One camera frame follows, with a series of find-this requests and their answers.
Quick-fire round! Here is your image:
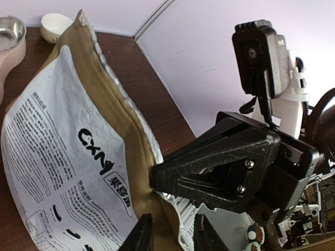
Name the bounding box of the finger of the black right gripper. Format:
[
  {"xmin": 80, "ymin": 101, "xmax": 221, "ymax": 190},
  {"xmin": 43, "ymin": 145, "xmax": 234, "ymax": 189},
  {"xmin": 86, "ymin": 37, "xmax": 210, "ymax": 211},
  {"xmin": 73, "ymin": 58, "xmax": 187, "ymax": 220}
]
[{"xmin": 163, "ymin": 115, "xmax": 267, "ymax": 167}]

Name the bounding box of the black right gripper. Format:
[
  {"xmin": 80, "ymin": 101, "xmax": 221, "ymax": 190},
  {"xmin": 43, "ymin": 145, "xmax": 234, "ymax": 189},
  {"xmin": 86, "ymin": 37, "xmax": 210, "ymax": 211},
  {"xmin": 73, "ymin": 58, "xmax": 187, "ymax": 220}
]
[{"xmin": 150, "ymin": 112, "xmax": 320, "ymax": 222}]

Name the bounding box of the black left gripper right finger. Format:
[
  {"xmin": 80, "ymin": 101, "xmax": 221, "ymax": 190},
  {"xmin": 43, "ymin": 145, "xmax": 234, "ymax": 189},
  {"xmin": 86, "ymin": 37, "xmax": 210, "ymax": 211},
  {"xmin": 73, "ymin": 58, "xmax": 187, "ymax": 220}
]
[{"xmin": 193, "ymin": 214, "xmax": 229, "ymax": 251}]

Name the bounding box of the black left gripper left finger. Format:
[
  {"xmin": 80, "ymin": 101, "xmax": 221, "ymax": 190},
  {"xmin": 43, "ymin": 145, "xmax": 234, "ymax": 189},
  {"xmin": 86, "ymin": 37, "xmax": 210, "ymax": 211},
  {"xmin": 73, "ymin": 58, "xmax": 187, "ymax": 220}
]
[{"xmin": 122, "ymin": 213, "xmax": 154, "ymax": 251}]

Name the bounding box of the pet food bag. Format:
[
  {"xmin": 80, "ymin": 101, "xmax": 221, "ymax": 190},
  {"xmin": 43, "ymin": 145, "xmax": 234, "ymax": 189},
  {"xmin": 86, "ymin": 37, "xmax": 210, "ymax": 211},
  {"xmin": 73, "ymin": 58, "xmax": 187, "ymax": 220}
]
[{"xmin": 0, "ymin": 9, "xmax": 218, "ymax": 251}]

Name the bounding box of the pink double pet feeder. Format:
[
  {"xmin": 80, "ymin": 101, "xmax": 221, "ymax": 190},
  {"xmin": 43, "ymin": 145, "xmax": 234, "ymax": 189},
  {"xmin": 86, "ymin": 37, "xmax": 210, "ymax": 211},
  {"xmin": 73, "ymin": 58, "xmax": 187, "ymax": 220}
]
[{"xmin": 0, "ymin": 15, "xmax": 27, "ymax": 105}]

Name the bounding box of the white floral ceramic bowl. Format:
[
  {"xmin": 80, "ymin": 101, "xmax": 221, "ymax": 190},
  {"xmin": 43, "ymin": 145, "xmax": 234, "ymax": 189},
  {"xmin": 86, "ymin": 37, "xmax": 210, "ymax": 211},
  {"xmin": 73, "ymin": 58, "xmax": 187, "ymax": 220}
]
[{"xmin": 40, "ymin": 13, "xmax": 73, "ymax": 44}]

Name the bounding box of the rear steel feeder bowl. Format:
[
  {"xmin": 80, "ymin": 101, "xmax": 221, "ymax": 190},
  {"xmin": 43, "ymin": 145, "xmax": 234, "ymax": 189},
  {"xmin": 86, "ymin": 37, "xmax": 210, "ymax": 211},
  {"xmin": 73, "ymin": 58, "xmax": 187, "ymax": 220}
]
[{"xmin": 1, "ymin": 15, "xmax": 27, "ymax": 52}]

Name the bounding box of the right aluminium frame post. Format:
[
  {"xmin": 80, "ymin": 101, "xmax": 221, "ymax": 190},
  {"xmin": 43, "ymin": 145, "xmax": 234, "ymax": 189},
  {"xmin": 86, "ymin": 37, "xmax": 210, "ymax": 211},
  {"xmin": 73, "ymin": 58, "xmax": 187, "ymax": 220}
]
[{"xmin": 132, "ymin": 0, "xmax": 176, "ymax": 41}]

